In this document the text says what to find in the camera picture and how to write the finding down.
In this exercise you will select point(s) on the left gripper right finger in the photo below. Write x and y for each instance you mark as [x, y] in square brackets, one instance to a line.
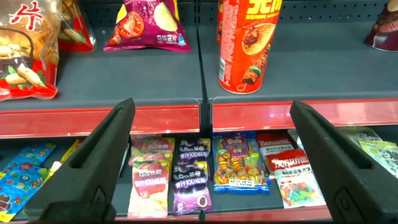
[348, 168]

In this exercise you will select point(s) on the purple chip bag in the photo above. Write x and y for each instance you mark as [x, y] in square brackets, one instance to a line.
[146, 28]

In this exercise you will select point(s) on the blue burger candy pack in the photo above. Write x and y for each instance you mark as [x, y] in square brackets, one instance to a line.
[237, 161]

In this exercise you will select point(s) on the large red yellow chip bag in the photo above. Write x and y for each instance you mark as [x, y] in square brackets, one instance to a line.
[28, 53]

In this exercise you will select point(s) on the purple gummy pack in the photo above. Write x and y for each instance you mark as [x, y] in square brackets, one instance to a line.
[194, 151]
[191, 189]

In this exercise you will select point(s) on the yellow candy pack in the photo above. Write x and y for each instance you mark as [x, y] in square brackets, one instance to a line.
[70, 152]

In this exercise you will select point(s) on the small red chip bag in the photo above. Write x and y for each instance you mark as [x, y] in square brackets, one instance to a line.
[76, 31]

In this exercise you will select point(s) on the red white candy pack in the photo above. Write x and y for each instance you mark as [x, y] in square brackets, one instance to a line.
[273, 143]
[297, 180]

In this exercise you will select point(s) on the black shop shelf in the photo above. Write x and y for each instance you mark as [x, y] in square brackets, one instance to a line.
[124, 81]

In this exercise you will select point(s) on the red chip can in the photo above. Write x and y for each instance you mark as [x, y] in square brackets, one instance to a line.
[245, 46]
[220, 21]

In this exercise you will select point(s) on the dark red snack pack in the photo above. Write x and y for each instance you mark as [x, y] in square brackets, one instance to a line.
[384, 31]

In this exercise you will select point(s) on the pink gummy pack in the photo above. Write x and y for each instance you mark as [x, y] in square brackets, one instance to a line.
[154, 146]
[149, 186]

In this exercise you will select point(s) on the pale yellow snack pack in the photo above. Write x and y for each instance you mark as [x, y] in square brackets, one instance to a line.
[382, 154]
[360, 133]

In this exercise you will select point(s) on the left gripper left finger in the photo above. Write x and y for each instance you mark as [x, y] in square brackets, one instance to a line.
[93, 168]

